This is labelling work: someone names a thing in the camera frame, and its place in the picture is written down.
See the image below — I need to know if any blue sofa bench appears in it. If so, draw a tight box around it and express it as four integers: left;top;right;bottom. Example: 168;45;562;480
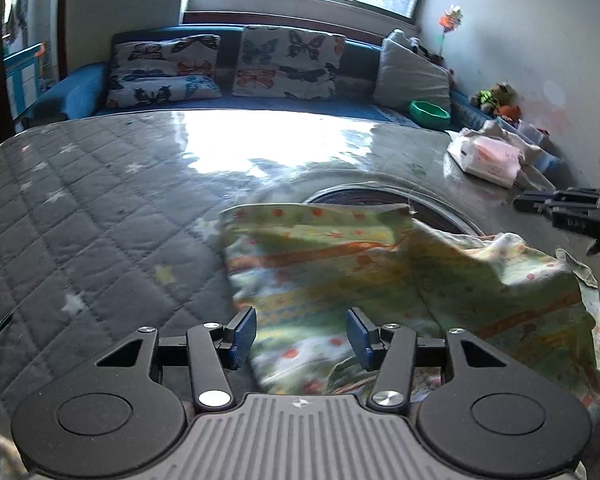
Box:
20;23;491;134

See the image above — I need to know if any blue white cabinet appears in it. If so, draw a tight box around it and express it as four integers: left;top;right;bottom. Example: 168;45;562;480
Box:
4;42;45;120

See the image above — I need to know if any colourful pinwheel toy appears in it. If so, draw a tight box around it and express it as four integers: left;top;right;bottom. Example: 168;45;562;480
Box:
438;4;463;56

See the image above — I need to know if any floral patterned child garment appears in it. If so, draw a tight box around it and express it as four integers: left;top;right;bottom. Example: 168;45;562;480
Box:
219;204;600;418

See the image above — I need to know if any left butterfly cushion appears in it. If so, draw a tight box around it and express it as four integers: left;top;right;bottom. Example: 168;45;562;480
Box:
106;35;222;110

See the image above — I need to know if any green plastic bowl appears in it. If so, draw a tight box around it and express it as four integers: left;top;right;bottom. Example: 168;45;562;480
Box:
408;100;451;131

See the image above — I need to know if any beige folded cloth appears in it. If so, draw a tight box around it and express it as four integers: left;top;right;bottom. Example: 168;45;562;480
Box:
458;120;555;191

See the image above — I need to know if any stuffed toy animal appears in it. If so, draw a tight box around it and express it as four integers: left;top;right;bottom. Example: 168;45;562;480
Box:
469;82;522;124

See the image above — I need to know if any grey quilted star mat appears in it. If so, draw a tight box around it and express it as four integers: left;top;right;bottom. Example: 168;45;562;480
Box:
0;109;600;480

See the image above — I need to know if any clear plastic storage box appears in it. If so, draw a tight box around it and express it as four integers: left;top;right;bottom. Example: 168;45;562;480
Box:
495;117;565;176

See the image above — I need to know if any wet wipes pack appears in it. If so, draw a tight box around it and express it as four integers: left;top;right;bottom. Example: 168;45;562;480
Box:
448;136;521;188

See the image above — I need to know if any butterfly cushion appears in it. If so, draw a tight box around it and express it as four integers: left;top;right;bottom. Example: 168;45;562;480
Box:
232;25;346;101
106;35;222;110

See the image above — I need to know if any grey pillow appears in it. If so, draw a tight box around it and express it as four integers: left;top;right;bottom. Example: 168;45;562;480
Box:
373;29;451;112

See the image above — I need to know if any right butterfly cushion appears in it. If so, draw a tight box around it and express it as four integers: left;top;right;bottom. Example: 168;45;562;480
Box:
232;25;346;101

